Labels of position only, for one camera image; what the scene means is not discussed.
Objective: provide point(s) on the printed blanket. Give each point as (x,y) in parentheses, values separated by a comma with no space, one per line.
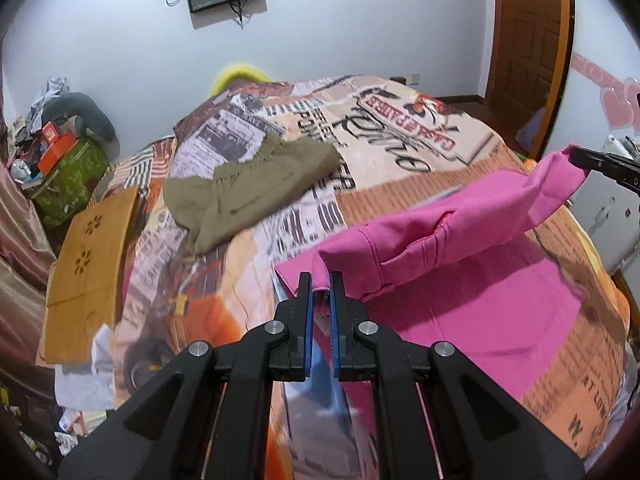
(400,135)

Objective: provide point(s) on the green patterned box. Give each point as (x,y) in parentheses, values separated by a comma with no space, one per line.
(75,180)

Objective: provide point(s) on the crumpled grey bag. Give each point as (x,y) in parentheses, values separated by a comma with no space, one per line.
(47,95)

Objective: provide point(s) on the pink heart wall sticker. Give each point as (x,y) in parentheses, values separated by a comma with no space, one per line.
(620,105)

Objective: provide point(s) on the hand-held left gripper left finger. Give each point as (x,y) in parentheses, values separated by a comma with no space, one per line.
(309,325)

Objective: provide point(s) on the pink pants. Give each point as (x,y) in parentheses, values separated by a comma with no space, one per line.
(450,300)

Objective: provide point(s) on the white cloth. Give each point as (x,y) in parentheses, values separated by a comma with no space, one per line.
(85,375)

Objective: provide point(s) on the orange box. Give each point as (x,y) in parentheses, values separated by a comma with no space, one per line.
(55,150)

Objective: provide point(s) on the olive green pants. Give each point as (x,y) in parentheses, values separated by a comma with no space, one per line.
(250,185)

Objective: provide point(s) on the grey neck pillow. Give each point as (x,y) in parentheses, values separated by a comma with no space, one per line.
(90,112)

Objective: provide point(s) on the brown satin curtain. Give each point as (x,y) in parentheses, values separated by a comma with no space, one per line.
(20,260)

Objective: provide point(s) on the white appliance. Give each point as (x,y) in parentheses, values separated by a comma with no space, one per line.
(605,230)

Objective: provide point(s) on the yellow pillow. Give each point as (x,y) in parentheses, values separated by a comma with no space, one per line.
(237,75)

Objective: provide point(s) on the brown wooden door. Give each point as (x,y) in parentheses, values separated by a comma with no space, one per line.
(530,50)

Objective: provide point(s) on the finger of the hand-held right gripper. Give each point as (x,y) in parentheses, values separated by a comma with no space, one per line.
(610,167)

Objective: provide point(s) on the wooden board with flower cutouts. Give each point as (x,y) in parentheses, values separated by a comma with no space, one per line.
(85,285)

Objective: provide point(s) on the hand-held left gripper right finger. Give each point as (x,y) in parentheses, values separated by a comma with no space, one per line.
(334,330)

